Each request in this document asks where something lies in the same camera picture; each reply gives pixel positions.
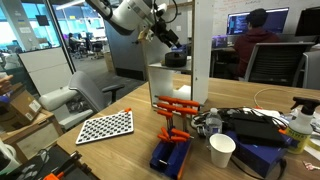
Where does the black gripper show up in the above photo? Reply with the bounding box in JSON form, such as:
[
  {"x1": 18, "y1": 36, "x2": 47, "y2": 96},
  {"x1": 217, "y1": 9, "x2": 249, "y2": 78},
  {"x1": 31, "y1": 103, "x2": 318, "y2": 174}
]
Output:
[{"x1": 150, "y1": 19, "x2": 184, "y2": 50}]

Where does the black tape roll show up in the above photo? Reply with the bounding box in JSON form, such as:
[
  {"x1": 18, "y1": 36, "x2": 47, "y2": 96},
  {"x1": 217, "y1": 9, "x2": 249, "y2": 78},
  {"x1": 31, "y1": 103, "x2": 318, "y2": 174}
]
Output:
[{"x1": 164, "y1": 51, "x2": 188, "y2": 68}]

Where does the yellow tape roll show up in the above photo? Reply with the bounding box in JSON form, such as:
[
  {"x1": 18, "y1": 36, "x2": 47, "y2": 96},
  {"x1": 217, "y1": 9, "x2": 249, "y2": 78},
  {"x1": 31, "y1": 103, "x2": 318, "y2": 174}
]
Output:
[{"x1": 306, "y1": 134, "x2": 320, "y2": 153}]

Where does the bystander bare hand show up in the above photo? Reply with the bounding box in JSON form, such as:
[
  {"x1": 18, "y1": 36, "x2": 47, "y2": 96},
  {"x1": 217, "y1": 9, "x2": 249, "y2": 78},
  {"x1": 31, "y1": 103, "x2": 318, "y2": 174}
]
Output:
[{"x1": 0, "y1": 74, "x2": 14, "y2": 96}]

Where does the white wooden shelf unit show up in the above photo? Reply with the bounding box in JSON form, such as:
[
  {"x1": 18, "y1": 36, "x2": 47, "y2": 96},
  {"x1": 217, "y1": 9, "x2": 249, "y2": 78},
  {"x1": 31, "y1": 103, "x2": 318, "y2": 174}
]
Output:
[{"x1": 134, "y1": 0, "x2": 215, "y2": 108}]

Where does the grey door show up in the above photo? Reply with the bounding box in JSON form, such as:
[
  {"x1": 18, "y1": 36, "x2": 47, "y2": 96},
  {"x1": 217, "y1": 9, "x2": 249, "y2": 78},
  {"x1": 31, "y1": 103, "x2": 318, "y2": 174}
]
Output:
[{"x1": 103, "y1": 19, "x2": 148, "y2": 82}]

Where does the computer monitor with code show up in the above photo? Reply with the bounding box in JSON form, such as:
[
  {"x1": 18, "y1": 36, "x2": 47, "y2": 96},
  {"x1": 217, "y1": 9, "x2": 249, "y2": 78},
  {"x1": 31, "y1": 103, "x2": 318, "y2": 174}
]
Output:
[{"x1": 226, "y1": 7, "x2": 290, "y2": 36}]

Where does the person in maroon hoodie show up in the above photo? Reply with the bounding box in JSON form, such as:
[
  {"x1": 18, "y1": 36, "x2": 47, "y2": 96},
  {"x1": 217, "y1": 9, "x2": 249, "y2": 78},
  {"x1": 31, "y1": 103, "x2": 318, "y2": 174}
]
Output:
[{"x1": 233, "y1": 7, "x2": 282, "y2": 80}]

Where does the clear plastic water bottle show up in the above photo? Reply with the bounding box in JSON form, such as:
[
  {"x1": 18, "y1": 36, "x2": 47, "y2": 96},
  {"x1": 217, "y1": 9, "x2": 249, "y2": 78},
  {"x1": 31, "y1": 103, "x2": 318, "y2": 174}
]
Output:
[{"x1": 205, "y1": 107, "x2": 223, "y2": 149}]

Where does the grey office chair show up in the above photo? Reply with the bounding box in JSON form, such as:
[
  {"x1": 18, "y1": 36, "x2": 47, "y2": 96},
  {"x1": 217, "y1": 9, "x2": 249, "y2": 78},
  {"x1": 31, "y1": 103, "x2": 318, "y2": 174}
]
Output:
[{"x1": 38, "y1": 70, "x2": 126, "y2": 132}]

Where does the black mesh office chair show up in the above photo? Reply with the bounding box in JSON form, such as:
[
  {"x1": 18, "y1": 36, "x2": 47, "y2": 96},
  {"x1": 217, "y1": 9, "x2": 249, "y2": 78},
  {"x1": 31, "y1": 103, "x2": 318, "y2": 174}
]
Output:
[{"x1": 243, "y1": 41, "x2": 317, "y2": 88}]

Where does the black white calibration board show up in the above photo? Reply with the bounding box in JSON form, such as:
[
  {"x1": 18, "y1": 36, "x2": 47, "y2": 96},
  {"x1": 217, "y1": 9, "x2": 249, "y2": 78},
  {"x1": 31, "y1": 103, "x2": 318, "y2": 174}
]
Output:
[{"x1": 75, "y1": 110, "x2": 135, "y2": 146}]

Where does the white paper cup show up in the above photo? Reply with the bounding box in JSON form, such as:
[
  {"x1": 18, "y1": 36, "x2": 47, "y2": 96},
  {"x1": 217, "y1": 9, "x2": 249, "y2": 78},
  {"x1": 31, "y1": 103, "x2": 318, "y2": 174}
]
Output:
[{"x1": 209, "y1": 133, "x2": 237, "y2": 169}]

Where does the black flat electronic device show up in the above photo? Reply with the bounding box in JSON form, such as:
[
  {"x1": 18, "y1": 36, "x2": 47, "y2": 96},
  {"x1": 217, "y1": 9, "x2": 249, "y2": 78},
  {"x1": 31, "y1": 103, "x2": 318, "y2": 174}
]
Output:
[{"x1": 229, "y1": 112, "x2": 288, "y2": 148}]

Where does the dark computer monitor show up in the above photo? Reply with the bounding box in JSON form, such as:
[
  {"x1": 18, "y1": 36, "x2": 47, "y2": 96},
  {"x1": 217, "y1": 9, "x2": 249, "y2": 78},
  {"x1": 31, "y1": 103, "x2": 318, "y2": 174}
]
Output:
[{"x1": 294, "y1": 6, "x2": 320, "y2": 38}]

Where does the grey chair back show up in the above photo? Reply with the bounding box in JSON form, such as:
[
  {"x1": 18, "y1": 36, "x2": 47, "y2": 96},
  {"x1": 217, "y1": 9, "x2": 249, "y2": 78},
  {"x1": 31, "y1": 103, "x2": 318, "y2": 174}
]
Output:
[{"x1": 292, "y1": 49, "x2": 320, "y2": 91}]

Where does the blue cardboard box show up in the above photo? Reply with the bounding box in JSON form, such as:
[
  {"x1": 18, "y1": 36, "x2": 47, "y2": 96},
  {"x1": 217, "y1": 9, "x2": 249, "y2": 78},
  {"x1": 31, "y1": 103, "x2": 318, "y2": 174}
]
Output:
[{"x1": 225, "y1": 129, "x2": 294, "y2": 179}]

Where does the spray bottle black trigger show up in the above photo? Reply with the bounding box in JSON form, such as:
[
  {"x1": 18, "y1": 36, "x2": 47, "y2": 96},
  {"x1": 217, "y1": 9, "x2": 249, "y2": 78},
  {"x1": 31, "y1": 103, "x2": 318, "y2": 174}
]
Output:
[{"x1": 285, "y1": 96, "x2": 320, "y2": 155}]

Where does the brown cardboard box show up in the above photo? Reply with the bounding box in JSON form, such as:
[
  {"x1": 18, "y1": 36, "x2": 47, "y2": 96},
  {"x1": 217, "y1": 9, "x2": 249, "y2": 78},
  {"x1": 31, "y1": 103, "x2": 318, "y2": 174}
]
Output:
[{"x1": 0, "y1": 83, "x2": 43, "y2": 132}]

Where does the small wooden side table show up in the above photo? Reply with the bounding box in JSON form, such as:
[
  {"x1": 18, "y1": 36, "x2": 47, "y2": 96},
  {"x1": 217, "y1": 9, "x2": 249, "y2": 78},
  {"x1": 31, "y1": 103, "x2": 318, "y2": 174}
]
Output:
[{"x1": 0, "y1": 109, "x2": 64, "y2": 164}]

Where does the black equipment with orange parts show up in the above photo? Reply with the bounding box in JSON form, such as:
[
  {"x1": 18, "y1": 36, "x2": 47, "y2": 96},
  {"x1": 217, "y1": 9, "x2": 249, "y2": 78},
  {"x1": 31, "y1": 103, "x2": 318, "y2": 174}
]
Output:
[{"x1": 0, "y1": 143, "x2": 101, "y2": 180}]

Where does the red white wrapped candy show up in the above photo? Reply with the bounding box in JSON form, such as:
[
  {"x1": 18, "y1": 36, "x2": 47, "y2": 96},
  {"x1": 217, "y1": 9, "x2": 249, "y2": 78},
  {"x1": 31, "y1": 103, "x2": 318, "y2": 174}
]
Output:
[{"x1": 302, "y1": 160, "x2": 320, "y2": 172}]

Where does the white round container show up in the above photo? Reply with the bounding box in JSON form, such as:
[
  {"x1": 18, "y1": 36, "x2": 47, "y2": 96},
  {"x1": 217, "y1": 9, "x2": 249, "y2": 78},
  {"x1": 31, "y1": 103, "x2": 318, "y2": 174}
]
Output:
[{"x1": 0, "y1": 139, "x2": 22, "y2": 176}]

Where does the black cable bundle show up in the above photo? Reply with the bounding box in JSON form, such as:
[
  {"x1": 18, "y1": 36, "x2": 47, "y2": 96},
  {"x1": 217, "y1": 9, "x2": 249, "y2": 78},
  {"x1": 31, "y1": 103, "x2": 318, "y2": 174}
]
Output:
[{"x1": 190, "y1": 106, "x2": 291, "y2": 138}]

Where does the white cable loop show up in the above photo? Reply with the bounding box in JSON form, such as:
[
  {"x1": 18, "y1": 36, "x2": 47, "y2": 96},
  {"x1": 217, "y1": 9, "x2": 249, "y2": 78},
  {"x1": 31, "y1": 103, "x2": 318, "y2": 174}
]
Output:
[{"x1": 252, "y1": 87, "x2": 301, "y2": 109}]

